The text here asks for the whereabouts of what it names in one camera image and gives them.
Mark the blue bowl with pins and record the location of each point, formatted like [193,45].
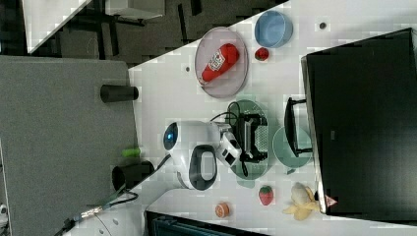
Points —
[273,29]

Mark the peeled banana toy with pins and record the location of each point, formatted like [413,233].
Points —
[303,202]

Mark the black utensil cup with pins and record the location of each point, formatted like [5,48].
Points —
[130,175]

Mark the grey round plate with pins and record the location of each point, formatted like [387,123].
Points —
[230,82]

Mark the green strainer bowl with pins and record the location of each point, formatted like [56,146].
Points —
[259,108]

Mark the green mug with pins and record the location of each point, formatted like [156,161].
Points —
[283,152]

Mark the large red strawberry toy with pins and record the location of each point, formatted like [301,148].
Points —
[266,195]

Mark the black cylinder post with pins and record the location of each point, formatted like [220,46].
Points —
[111,93]

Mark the black toaster oven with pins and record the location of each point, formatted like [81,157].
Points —
[361,102]

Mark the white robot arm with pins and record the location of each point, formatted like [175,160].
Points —
[193,150]

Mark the red ketchup bottle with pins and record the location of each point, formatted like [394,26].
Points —
[223,59]

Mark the small red strawberry toy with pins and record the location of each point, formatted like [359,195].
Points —
[262,54]

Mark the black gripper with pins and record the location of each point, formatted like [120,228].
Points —
[247,126]

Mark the green spatula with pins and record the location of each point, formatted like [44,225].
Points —
[114,195]

